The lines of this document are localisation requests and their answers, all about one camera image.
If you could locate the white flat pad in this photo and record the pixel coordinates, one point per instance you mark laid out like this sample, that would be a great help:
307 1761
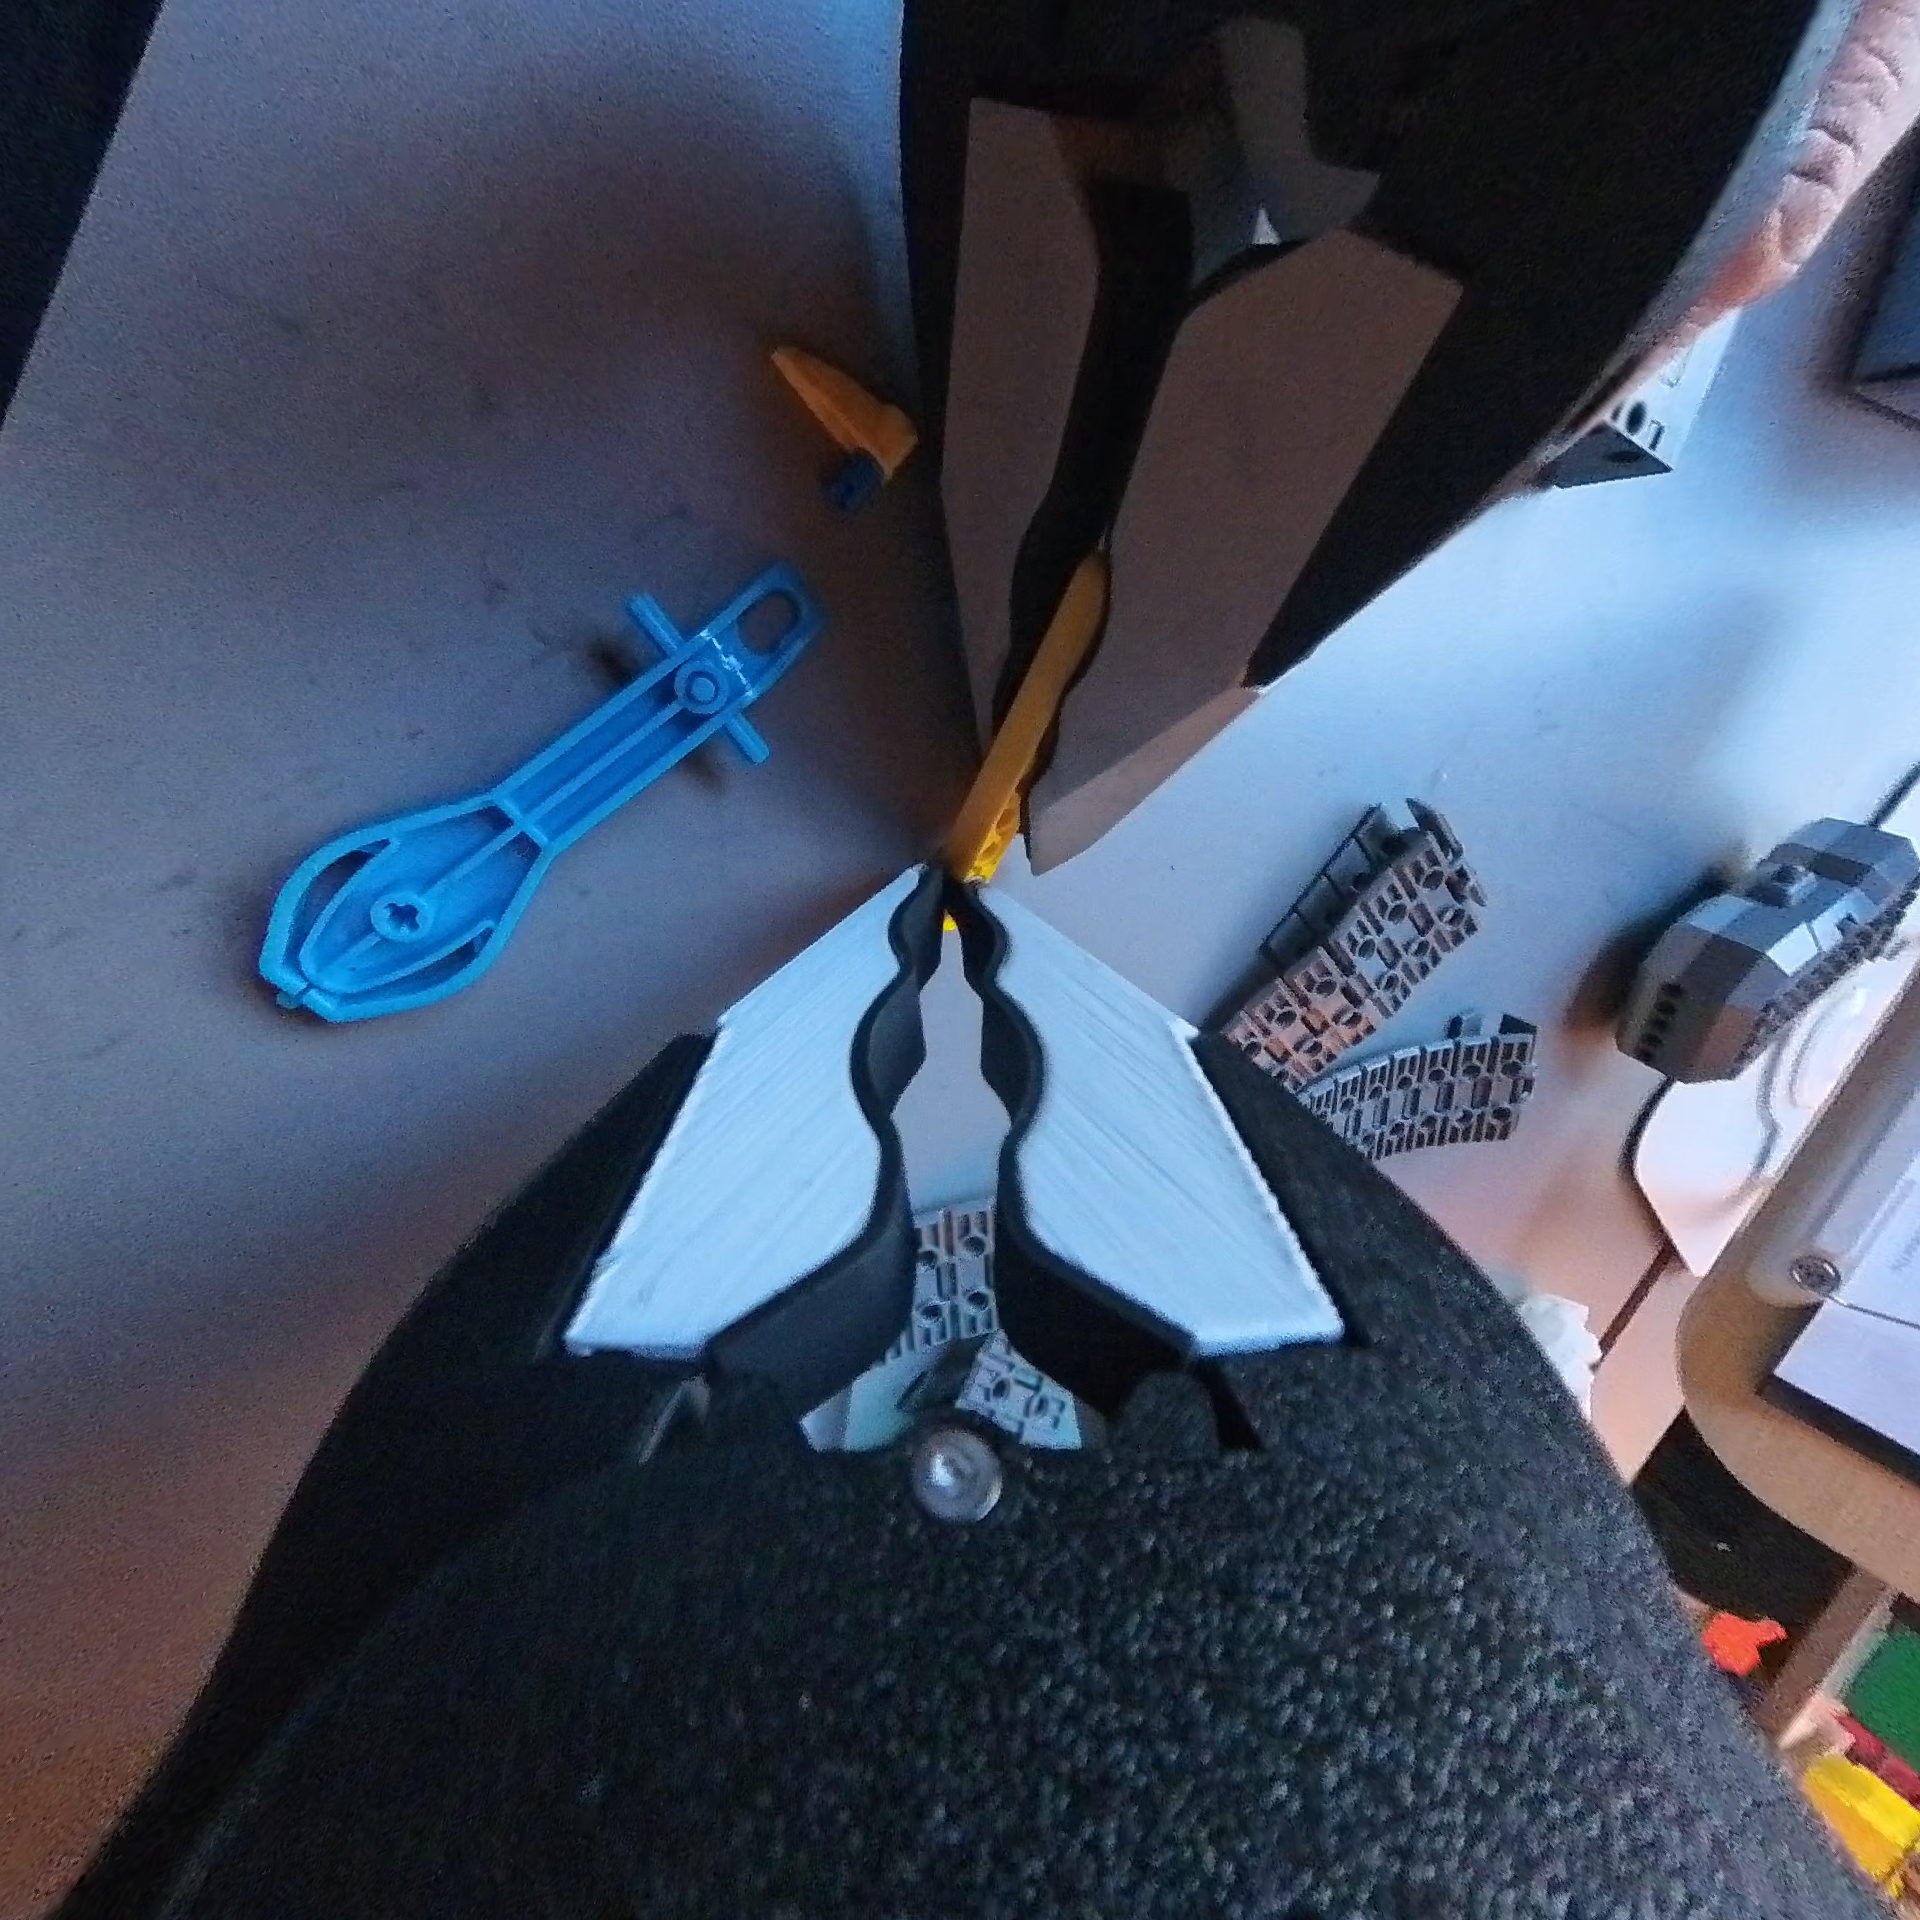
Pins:
1723 1185

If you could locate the yellow plastic piece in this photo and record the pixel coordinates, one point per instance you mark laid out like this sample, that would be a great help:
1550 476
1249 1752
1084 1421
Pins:
1035 705

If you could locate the crumpled white tissue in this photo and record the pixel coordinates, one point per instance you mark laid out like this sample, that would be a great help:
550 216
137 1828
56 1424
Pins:
1559 1336

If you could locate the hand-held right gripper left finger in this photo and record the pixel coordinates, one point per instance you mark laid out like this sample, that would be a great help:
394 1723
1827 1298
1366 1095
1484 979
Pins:
750 1200

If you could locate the yellow wedge piece blue pin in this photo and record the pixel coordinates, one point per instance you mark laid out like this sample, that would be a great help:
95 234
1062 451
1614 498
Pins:
855 411

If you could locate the grey faceted toy block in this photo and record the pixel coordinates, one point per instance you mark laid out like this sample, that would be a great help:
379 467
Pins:
1755 960

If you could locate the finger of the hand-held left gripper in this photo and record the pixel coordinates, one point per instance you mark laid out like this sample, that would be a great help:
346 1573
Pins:
1003 376
1276 493

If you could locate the grey desk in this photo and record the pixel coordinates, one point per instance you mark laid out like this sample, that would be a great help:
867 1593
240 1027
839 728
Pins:
450 376

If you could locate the grey studded track strip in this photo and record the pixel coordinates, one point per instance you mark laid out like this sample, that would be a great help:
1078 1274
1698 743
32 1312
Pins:
1424 1089
1366 945

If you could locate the wooden display board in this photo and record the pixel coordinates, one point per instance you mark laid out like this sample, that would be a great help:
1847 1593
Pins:
1723 1380

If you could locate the person's left hand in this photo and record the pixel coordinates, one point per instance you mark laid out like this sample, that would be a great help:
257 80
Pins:
1851 135

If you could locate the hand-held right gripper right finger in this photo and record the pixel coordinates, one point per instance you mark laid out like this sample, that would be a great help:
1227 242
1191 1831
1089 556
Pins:
1155 1185

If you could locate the yellow block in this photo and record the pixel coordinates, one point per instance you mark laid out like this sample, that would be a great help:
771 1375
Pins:
1860 1815

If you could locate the blue plastic lever tool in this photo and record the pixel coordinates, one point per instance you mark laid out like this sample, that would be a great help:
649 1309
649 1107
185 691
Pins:
435 901

